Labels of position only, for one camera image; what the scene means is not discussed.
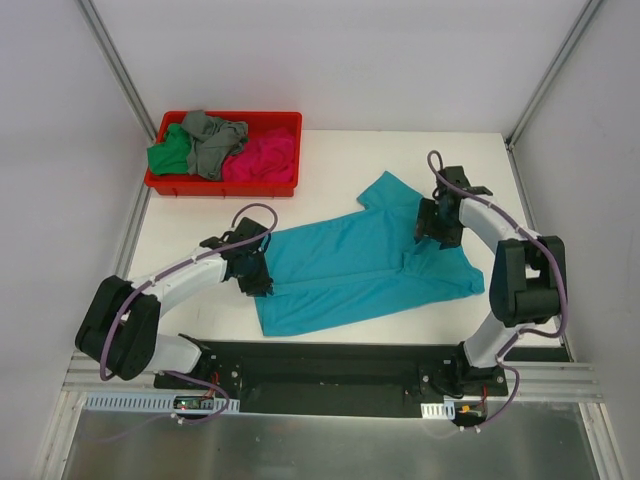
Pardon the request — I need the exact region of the teal t shirt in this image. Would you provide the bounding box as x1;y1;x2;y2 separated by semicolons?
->
255;172;485;337

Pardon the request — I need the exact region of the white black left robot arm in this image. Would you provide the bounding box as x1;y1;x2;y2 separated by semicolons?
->
75;217;273;389

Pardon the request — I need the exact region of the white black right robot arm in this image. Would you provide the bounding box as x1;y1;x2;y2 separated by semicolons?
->
414;166;568;395

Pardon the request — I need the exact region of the pink t shirt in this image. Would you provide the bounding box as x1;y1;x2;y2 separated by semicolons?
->
222;128;295;183

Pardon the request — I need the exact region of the grey t shirt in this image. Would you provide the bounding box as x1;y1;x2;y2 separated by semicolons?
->
181;110;249;182

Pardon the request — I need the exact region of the green t shirt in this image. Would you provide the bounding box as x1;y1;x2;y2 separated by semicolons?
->
147;123;191;176

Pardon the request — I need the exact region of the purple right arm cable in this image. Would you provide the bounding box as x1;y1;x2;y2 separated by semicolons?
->
426;149;570;366

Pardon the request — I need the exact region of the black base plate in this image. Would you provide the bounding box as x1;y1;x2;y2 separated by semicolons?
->
153;339;507;416

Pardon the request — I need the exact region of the right white cable duct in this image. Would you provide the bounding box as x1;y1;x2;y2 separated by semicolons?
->
420;400;456;421

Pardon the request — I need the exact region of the white cable duct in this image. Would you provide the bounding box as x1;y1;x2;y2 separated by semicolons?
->
420;400;456;421
85;393;240;416

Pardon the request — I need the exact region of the aluminium front rail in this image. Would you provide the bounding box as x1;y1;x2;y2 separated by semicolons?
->
63;351;606;401

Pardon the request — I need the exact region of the left white cable duct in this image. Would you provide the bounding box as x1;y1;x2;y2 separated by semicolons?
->
85;393;240;416

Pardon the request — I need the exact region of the right aluminium frame post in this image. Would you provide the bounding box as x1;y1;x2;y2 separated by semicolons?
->
505;0;606;151

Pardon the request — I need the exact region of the aluminium frame post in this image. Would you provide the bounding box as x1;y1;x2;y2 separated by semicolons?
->
75;0;157;142
505;0;606;151

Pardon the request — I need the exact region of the left aluminium frame post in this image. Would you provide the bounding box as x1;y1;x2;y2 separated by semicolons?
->
75;0;157;142

